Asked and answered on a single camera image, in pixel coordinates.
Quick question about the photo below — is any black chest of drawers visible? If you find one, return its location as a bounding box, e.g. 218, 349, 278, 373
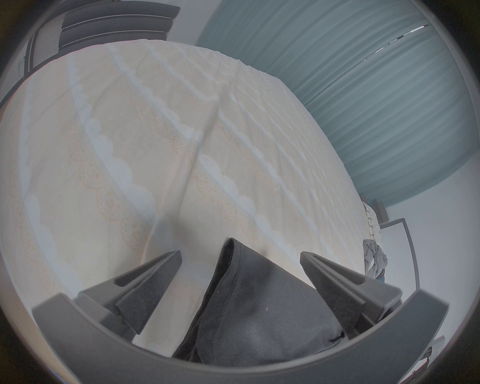
58, 2, 181, 49

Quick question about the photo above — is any black T-shirt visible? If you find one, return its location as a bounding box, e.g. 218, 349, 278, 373
172, 238, 346, 366

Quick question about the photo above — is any grey garment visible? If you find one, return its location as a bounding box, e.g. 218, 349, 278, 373
362, 240, 389, 278

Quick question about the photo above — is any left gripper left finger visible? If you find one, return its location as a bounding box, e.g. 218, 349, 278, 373
77, 250, 182, 336

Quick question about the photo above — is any bed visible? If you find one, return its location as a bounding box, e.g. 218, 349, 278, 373
0, 37, 419, 357

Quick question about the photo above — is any blue-green curtain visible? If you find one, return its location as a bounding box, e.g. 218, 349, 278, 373
305, 26, 480, 207
197, 0, 430, 106

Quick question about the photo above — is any white printed pillow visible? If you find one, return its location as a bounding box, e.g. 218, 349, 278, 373
362, 202, 384, 241

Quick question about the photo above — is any grey bedside table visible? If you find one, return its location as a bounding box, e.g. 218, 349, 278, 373
359, 193, 391, 226

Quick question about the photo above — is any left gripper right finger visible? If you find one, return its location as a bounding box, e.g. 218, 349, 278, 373
300, 251, 403, 334

